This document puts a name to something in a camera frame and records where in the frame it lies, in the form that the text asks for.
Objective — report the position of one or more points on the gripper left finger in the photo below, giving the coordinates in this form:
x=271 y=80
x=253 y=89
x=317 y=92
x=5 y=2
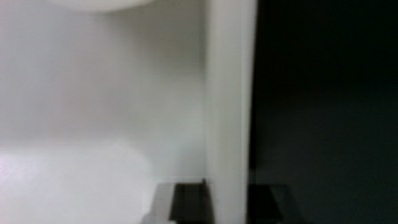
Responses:
x=182 y=204

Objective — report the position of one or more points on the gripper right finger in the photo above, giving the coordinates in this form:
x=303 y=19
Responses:
x=269 y=209

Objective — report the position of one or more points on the white square tabletop part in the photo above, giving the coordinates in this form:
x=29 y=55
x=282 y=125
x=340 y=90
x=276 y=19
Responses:
x=125 y=108

